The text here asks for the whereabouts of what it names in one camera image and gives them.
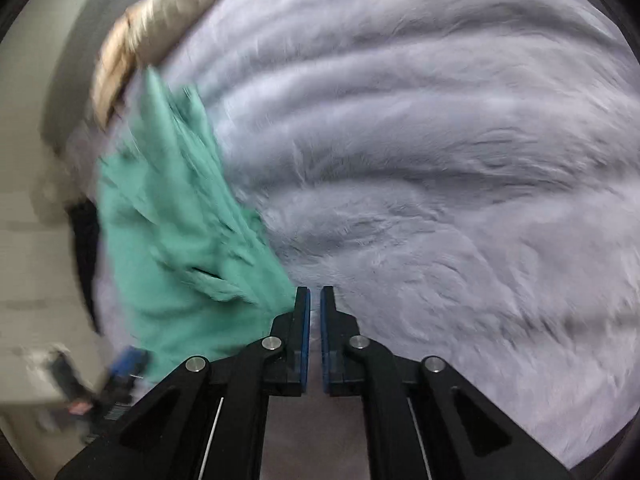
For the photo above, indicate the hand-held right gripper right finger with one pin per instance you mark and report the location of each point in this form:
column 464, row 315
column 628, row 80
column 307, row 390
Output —
column 326, row 340

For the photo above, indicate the green button-up work shirt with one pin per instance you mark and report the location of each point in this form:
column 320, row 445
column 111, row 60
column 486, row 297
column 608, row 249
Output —
column 175, row 220

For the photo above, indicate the grey padded headboard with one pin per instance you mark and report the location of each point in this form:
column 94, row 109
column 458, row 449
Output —
column 75, row 60

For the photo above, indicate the white cabinet with red decals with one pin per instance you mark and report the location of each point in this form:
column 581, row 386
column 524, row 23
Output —
column 30, row 260

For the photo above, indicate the lavender fuzzy bed blanket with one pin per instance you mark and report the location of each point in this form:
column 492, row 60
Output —
column 425, row 160

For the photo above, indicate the black hanging garment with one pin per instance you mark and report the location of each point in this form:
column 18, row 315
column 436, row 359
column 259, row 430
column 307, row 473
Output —
column 87, row 250

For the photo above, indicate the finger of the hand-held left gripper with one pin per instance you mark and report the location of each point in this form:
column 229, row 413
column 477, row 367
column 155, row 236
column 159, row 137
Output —
column 127, row 362

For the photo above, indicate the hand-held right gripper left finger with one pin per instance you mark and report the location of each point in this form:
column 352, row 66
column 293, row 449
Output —
column 303, row 340

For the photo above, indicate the cream quilted pillow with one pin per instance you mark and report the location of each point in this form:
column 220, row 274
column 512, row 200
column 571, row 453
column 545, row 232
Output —
column 185, row 0

